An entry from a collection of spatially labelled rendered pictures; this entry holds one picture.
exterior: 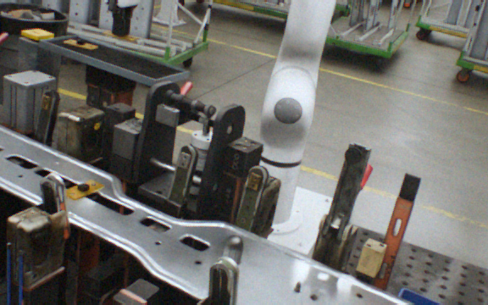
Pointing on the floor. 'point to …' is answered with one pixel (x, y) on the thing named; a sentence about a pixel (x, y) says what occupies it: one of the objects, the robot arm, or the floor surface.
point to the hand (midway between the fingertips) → (121, 25)
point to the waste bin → (41, 13)
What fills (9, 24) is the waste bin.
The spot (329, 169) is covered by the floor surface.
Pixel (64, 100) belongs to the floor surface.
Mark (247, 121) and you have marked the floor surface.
